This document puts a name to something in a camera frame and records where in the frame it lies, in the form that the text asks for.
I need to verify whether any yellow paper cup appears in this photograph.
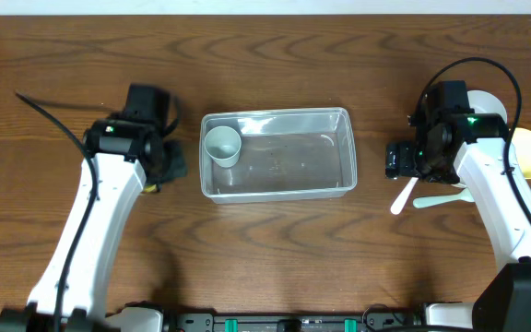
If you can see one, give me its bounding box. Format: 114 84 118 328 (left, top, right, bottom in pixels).
143 184 160 194

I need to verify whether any grey paper cup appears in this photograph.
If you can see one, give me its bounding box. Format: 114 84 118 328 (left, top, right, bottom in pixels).
204 126 242 168

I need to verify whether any clear plastic container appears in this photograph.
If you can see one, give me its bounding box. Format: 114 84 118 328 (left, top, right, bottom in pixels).
199 107 358 204

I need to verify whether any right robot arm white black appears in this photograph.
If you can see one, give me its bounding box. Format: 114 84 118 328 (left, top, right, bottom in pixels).
385 81 531 331

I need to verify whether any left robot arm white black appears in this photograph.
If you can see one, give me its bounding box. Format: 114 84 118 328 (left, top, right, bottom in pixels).
0 84 187 331

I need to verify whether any mint green plastic spoon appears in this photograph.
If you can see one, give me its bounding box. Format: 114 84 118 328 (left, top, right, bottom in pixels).
413 188 475 208

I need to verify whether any white plastic fork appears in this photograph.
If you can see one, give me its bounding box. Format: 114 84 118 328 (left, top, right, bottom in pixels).
390 177 419 215

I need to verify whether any grey plastic bowl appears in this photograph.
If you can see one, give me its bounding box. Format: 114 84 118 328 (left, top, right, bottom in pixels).
467 90 508 123

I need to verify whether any yellow plastic bowl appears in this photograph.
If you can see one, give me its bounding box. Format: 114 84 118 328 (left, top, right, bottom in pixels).
513 128 531 179

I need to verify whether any black mounting rail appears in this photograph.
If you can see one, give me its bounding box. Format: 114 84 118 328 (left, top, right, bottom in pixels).
105 302 472 332

